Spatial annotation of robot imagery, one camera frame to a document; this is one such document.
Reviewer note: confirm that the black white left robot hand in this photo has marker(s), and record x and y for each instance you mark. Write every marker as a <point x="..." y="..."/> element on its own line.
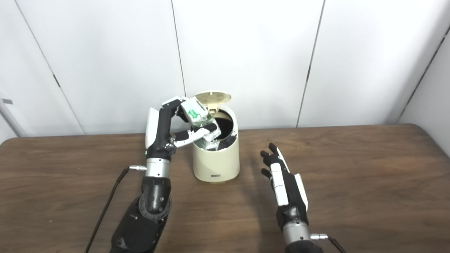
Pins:
<point x="158" y="137"/>

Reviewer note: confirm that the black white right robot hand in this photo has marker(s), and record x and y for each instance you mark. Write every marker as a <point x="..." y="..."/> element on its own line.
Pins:
<point x="286" y="196"/>

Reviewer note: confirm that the white green milk carton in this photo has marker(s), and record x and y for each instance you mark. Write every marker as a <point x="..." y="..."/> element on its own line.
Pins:
<point x="197" y="112"/>

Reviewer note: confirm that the cream round bin lid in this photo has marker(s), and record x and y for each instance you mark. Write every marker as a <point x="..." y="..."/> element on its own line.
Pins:
<point x="216" y="97"/>

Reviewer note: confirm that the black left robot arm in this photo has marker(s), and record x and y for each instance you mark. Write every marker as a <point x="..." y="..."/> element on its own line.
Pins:
<point x="151" y="207"/>

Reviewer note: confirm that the cream-colored cylindrical bin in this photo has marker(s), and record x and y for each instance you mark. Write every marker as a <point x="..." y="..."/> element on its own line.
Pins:
<point x="218" y="163"/>

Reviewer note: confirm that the black bin liner bag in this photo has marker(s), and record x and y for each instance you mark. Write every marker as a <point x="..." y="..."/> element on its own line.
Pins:
<point x="226" y="128"/>

